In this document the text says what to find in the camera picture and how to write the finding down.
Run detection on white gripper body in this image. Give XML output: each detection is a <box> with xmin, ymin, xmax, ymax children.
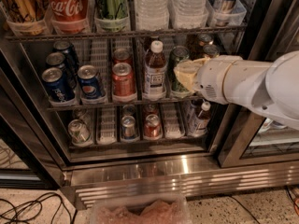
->
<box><xmin>193</xmin><ymin>55</ymin><xmax>242</xmax><ymax>105</ymax></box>

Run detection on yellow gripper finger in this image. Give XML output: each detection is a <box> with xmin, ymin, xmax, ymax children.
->
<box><xmin>174</xmin><ymin>58</ymin><xmax>208</xmax><ymax>92</ymax></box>

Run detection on tea bottle white cap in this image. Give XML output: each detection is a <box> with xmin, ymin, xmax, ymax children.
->
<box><xmin>142</xmin><ymin>40</ymin><xmax>168</xmax><ymax>101</ymax></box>

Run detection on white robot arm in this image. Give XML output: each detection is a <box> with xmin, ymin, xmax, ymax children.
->
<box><xmin>174</xmin><ymin>51</ymin><xmax>299</xmax><ymax>130</ymax></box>

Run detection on lower shelf tea bottle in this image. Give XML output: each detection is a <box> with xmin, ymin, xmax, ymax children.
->
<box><xmin>188</xmin><ymin>101</ymin><xmax>211</xmax><ymax>137</ymax></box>

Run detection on right clear water bottle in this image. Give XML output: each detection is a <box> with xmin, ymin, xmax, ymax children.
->
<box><xmin>169</xmin><ymin>0</ymin><xmax>207</xmax><ymax>29</ymax></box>

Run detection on clear water bottle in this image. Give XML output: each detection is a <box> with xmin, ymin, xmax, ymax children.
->
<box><xmin>169</xmin><ymin>0</ymin><xmax>207</xmax><ymax>29</ymax></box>
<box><xmin>135</xmin><ymin>0</ymin><xmax>169</xmax><ymax>31</ymax></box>

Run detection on left clear water bottle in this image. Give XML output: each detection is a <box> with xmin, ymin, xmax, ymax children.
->
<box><xmin>135</xmin><ymin>0</ymin><xmax>169</xmax><ymax>31</ymax></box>

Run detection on stainless fridge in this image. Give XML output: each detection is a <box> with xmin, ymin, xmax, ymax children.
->
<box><xmin>0</xmin><ymin>0</ymin><xmax>299</xmax><ymax>209</ymax></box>

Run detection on back green soda can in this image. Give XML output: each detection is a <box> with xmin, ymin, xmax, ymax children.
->
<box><xmin>168</xmin><ymin>46</ymin><xmax>190</xmax><ymax>79</ymax></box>

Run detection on green soda can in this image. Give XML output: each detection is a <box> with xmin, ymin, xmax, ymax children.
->
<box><xmin>168</xmin><ymin>46</ymin><xmax>190</xmax><ymax>79</ymax></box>
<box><xmin>171</xmin><ymin>78</ymin><xmax>192</xmax><ymax>98</ymax></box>

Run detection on front green soda can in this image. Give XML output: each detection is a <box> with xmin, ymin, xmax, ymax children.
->
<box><xmin>171</xmin><ymin>78</ymin><xmax>192</xmax><ymax>98</ymax></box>

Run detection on middle gold soda can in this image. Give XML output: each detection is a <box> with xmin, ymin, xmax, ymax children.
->
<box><xmin>203</xmin><ymin>45</ymin><xmax>220</xmax><ymax>58</ymax></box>

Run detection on gold soda can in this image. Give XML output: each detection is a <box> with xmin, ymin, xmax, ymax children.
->
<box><xmin>186</xmin><ymin>34</ymin><xmax>214</xmax><ymax>60</ymax></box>
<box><xmin>203</xmin><ymin>45</ymin><xmax>220</xmax><ymax>58</ymax></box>

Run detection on back gold soda can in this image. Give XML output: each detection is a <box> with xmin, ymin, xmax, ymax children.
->
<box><xmin>186</xmin><ymin>34</ymin><xmax>214</xmax><ymax>60</ymax></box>

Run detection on front red soda can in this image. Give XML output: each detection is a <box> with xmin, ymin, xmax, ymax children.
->
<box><xmin>112</xmin><ymin>63</ymin><xmax>136</xmax><ymax>101</ymax></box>

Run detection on red soda can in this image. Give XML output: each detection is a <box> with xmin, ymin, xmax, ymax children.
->
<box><xmin>112</xmin><ymin>48</ymin><xmax>133</xmax><ymax>65</ymax></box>
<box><xmin>112</xmin><ymin>63</ymin><xmax>136</xmax><ymax>101</ymax></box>

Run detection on back red soda can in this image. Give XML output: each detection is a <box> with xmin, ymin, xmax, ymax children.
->
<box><xmin>112</xmin><ymin>48</ymin><xmax>133</xmax><ymax>65</ymax></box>

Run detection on lower red can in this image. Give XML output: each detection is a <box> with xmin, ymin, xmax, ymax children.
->
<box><xmin>144</xmin><ymin>114</ymin><xmax>161</xmax><ymax>138</ymax></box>

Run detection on lower blue silver can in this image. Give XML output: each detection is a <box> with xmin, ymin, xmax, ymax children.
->
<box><xmin>121</xmin><ymin>116</ymin><xmax>136</xmax><ymax>140</ymax></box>

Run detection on front right Pepsi can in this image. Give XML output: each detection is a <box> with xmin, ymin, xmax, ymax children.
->
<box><xmin>78</xmin><ymin>64</ymin><xmax>106</xmax><ymax>104</ymax></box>

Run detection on back dark Pepsi can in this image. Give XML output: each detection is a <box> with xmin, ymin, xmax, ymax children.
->
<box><xmin>53</xmin><ymin>40</ymin><xmax>79</xmax><ymax>73</ymax></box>

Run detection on dark pepsi can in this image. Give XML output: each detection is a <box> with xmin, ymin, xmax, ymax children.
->
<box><xmin>45</xmin><ymin>51</ymin><xmax>78</xmax><ymax>89</ymax></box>
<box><xmin>53</xmin><ymin>40</ymin><xmax>79</xmax><ymax>73</ymax></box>

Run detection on lower silver tipped can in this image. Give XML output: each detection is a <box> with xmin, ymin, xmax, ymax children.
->
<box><xmin>68</xmin><ymin>119</ymin><xmax>91</xmax><ymax>145</ymax></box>

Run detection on front left Pepsi can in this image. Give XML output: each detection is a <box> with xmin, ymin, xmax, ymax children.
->
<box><xmin>42</xmin><ymin>67</ymin><xmax>75</xmax><ymax>106</ymax></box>

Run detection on middle dark Pepsi can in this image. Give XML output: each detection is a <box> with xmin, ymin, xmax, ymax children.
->
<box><xmin>45</xmin><ymin>51</ymin><xmax>78</xmax><ymax>89</ymax></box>

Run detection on large Coca-Cola can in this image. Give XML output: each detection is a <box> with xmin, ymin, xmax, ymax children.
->
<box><xmin>49</xmin><ymin>0</ymin><xmax>88</xmax><ymax>34</ymax></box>

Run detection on clear plastic bin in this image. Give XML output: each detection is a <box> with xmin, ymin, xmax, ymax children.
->
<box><xmin>90</xmin><ymin>193</ymin><xmax>192</xmax><ymax>224</ymax></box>

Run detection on large gold can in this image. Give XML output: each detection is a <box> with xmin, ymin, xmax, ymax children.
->
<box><xmin>2</xmin><ymin>0</ymin><xmax>49</xmax><ymax>35</ymax></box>

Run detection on black floor cable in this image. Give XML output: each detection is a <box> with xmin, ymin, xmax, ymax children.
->
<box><xmin>0</xmin><ymin>191</ymin><xmax>76</xmax><ymax>224</ymax></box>

